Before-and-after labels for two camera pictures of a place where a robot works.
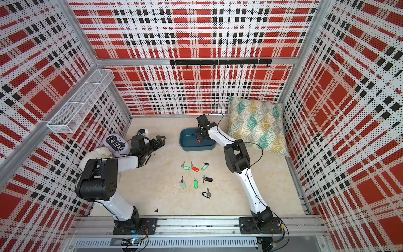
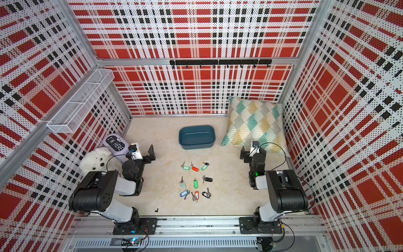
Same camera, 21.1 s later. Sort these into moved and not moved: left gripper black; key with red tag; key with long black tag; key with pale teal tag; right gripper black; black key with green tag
Moved: right gripper black; left gripper black
Not moved: key with long black tag; key with pale teal tag; black key with green tag; key with red tag
